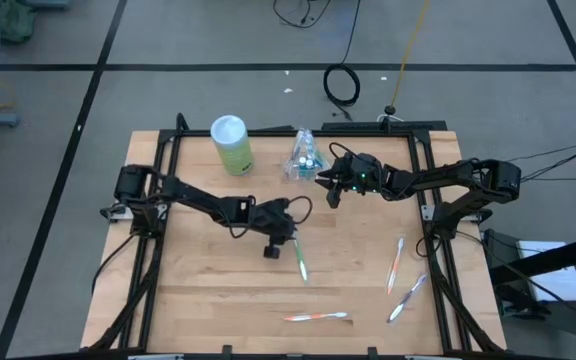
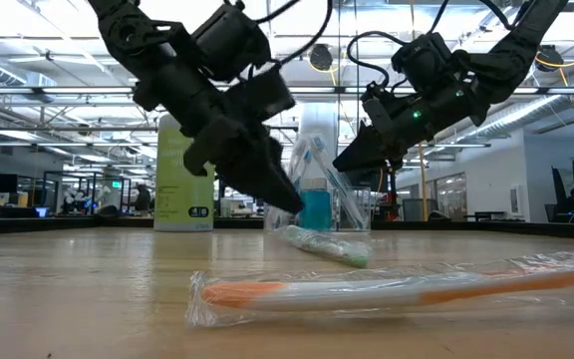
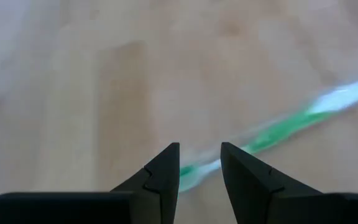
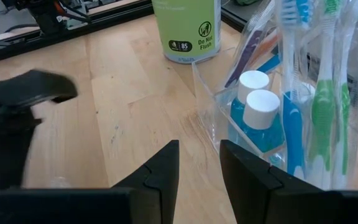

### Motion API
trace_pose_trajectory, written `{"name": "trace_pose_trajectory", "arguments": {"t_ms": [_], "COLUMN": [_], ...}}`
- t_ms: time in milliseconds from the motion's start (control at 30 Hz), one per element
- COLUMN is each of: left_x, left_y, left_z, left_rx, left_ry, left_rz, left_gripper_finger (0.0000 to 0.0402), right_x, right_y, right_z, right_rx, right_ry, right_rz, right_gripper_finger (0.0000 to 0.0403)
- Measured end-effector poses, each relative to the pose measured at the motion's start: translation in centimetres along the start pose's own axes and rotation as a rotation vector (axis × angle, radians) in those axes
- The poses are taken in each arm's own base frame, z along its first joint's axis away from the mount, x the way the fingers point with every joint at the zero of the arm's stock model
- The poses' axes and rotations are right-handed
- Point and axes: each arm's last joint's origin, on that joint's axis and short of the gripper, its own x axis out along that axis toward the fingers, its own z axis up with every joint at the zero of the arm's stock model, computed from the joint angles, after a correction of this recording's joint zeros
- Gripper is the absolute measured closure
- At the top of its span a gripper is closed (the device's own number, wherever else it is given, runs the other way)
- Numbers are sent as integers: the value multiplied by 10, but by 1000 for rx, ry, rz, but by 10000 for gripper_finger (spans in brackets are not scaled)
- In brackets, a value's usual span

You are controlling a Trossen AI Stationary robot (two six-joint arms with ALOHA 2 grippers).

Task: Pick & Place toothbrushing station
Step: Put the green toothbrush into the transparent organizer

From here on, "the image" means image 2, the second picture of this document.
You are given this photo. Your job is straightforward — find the black office chair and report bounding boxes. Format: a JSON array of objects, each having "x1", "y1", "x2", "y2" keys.
[{"x1": 550, "y1": 167, "x2": 572, "y2": 220}]

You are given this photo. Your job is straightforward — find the black left wrist camera cable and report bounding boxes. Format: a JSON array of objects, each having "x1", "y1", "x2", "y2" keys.
[{"x1": 254, "y1": 0, "x2": 336, "y2": 69}]

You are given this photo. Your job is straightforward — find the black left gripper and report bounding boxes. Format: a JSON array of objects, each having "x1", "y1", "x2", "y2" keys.
[{"x1": 166, "y1": 62, "x2": 305, "y2": 214}]

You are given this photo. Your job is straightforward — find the long ceiling light bar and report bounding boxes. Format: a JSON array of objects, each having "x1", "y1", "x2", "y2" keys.
[{"x1": 0, "y1": 85, "x2": 374, "y2": 97}]

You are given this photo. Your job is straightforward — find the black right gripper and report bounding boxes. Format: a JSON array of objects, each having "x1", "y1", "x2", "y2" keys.
[{"x1": 333, "y1": 82, "x2": 487, "y2": 172}]

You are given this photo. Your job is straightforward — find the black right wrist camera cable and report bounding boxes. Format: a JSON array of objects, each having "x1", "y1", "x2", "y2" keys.
[{"x1": 345, "y1": 30, "x2": 411, "y2": 90}]

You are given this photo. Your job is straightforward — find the orange toothbrush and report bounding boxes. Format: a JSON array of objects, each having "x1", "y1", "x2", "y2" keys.
[{"x1": 183, "y1": 248, "x2": 574, "y2": 330}]

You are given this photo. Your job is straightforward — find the black ceiling cable reel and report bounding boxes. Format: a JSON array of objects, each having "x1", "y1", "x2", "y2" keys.
[
  {"x1": 308, "y1": 43, "x2": 335, "y2": 72},
  {"x1": 535, "y1": 44, "x2": 565, "y2": 74}
]

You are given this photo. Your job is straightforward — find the green toothbrush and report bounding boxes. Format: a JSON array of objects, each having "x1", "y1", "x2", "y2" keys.
[
  {"x1": 274, "y1": 223, "x2": 372, "y2": 269},
  {"x1": 309, "y1": 134, "x2": 368, "y2": 230}
]

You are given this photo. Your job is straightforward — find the black television on stand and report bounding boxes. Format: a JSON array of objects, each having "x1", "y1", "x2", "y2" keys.
[{"x1": 354, "y1": 169, "x2": 391, "y2": 193}]

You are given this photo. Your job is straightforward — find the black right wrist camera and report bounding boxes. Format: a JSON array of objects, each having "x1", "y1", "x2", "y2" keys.
[{"x1": 365, "y1": 82, "x2": 388, "y2": 101}]

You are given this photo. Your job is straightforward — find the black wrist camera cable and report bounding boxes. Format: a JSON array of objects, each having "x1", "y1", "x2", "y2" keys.
[
  {"x1": 254, "y1": 0, "x2": 336, "y2": 69},
  {"x1": 345, "y1": 30, "x2": 411, "y2": 90}
]

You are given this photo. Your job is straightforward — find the green white disinfecting wipes canister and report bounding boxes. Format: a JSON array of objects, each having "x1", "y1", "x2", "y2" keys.
[{"x1": 152, "y1": 113, "x2": 217, "y2": 233}]

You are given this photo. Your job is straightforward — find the glass wall panel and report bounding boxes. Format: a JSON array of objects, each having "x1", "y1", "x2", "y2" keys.
[{"x1": 434, "y1": 173, "x2": 468, "y2": 220}]

